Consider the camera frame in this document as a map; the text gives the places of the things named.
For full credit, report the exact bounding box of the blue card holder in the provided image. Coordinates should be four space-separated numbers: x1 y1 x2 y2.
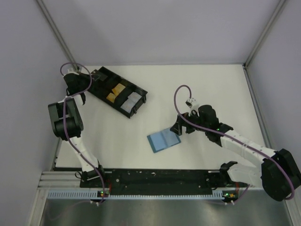
147 128 181 153

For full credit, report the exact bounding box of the black credit card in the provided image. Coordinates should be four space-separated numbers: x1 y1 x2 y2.
92 70 108 82

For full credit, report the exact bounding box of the white credit card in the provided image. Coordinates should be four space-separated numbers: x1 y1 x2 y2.
128 92 142 103

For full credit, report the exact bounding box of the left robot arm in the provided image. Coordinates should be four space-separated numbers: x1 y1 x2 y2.
48 72 105 182

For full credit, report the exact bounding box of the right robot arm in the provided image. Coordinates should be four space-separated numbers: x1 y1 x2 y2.
170 105 301 202

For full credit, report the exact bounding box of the upper gold card in tray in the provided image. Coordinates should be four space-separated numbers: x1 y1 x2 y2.
112 83 125 96

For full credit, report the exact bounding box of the white card in tray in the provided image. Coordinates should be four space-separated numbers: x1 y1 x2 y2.
120 99 135 113

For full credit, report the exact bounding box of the black organizer tray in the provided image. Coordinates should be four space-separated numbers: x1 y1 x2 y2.
89 67 148 118

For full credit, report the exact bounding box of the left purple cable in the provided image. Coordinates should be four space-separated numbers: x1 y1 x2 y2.
60 62 110 205

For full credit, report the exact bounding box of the purple cable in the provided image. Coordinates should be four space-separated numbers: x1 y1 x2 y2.
60 62 110 205
174 85 296 205

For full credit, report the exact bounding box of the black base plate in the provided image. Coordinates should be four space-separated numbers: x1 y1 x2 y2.
75 169 247 196

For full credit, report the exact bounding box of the right aluminium frame post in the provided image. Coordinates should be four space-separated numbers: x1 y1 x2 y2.
244 0 288 68

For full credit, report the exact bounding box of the aluminium frame post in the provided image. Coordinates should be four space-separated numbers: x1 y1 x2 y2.
244 0 288 68
35 0 79 71

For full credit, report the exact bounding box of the left aluminium frame post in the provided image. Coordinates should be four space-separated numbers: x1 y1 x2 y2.
35 0 79 71

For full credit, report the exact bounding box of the aluminium front rail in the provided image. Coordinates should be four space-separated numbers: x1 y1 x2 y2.
39 170 261 189

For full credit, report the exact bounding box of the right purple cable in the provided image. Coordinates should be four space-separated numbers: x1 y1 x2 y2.
174 85 296 205

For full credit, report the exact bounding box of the grey slotted cable duct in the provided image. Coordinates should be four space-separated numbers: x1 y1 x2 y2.
47 189 224 201

